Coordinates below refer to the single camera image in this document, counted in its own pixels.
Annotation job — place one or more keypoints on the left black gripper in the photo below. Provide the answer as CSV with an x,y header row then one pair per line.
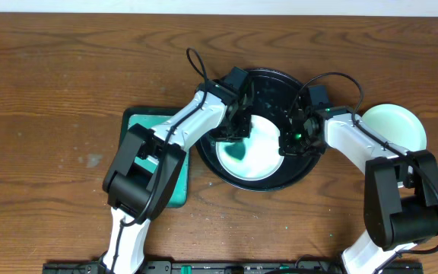
x,y
234,129

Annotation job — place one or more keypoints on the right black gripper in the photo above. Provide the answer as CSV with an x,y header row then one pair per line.
x,y
286,148

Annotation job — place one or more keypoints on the dark green sponge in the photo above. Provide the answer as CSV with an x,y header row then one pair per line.
x,y
236,150

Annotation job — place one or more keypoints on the white plate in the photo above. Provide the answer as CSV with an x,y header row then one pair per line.
x,y
262,158

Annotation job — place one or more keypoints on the light green plate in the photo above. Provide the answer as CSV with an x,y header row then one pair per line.
x,y
397,124

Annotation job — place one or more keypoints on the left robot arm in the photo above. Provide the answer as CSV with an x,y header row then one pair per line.
x,y
144,172

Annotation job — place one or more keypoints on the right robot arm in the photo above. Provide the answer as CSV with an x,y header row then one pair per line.
x,y
400,208

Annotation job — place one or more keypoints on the black round tray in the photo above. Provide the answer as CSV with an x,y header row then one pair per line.
x,y
274,91

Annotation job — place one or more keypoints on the green rectangular soapy tray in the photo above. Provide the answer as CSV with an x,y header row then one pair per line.
x,y
149,117

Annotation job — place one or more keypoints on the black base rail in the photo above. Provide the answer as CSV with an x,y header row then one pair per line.
x,y
306,264

